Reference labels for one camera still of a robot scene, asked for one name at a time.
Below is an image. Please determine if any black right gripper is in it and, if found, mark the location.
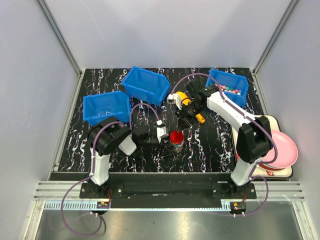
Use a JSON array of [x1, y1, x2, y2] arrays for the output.
[[174, 101, 206, 133]]

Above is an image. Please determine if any yellow plastic scoop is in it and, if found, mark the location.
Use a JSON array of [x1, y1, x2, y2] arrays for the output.
[[176, 91, 205, 124]]

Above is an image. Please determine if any red jar lid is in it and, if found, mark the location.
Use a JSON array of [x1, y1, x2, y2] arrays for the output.
[[169, 130, 185, 144]]

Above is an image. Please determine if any clear plastic jar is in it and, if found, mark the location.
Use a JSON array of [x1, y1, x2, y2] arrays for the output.
[[169, 138, 184, 153]]

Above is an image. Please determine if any blue bin with star candies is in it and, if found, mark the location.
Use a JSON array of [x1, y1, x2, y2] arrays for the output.
[[121, 66, 171, 106]]

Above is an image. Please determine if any blue bin with lollipops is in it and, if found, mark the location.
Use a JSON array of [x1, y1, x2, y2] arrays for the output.
[[82, 90, 131, 126]]

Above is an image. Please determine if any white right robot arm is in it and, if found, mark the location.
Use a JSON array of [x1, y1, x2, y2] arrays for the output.
[[167, 81, 274, 199]]

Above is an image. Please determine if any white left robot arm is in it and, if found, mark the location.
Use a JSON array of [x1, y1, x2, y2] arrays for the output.
[[87, 116, 169, 198]]

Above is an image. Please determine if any blue bin with flower candies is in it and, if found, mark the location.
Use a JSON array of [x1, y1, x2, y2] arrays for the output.
[[209, 68, 249, 108]]

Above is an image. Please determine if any strawberry print tray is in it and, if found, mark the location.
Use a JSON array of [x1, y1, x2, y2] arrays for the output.
[[231, 115, 294, 180]]

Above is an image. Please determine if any red plate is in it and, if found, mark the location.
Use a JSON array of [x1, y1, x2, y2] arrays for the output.
[[259, 164, 283, 171]]

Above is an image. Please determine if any pink plate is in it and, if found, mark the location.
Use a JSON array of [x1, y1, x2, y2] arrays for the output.
[[262, 130, 299, 169]]

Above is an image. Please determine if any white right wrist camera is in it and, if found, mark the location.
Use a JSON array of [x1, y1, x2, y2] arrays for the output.
[[166, 93, 182, 110]]

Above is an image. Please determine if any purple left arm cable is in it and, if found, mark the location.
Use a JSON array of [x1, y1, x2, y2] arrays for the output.
[[60, 102, 161, 237]]

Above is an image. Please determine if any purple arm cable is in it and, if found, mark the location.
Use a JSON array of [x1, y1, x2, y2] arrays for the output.
[[171, 73, 279, 217], [60, 102, 161, 237]]

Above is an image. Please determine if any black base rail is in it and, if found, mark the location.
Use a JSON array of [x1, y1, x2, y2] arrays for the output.
[[79, 172, 257, 211]]

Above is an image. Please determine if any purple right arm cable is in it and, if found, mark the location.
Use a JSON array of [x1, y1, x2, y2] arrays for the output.
[[171, 73, 279, 217]]

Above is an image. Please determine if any aluminium corner post right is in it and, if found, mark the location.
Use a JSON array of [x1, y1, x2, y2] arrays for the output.
[[252, 0, 300, 74]]

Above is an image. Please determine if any aluminium corner post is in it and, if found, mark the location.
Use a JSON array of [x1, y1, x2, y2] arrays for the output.
[[35, 0, 82, 76], [252, 0, 300, 74]]

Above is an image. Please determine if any aluminium corner post left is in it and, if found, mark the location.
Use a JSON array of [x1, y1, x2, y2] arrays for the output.
[[35, 0, 82, 76]]

